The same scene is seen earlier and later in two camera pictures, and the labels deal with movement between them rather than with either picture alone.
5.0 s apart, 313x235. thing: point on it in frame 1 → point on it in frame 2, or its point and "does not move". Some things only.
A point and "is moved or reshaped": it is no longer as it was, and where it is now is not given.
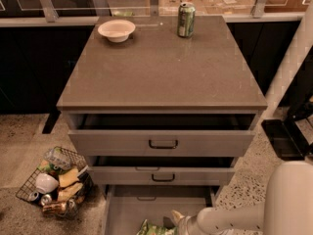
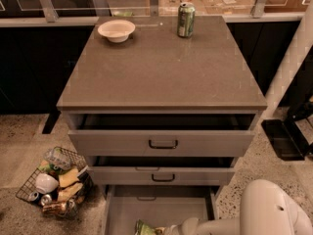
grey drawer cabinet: [160, 107] does not move
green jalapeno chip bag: [156, 229] is moved or reshaped
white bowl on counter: [117, 30] does not move
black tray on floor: [287, 139] does not move
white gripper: [187, 226] → [188, 226]
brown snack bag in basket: [55, 208] does not move
